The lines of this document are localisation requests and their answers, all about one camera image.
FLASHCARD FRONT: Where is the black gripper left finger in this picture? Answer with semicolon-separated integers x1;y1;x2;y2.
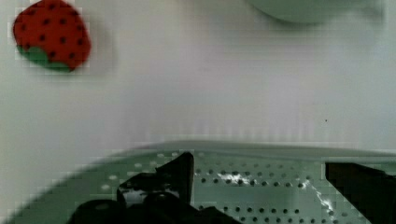
66;152;241;224

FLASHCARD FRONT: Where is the green plastic strainer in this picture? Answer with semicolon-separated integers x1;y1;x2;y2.
3;141;395;224

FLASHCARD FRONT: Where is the large plush strawberry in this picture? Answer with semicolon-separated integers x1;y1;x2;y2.
12;0;92;71

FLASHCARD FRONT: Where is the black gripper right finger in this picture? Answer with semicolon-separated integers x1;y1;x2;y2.
325;162;396;224

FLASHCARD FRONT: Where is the green mug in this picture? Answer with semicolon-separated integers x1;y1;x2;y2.
246;0;385;23

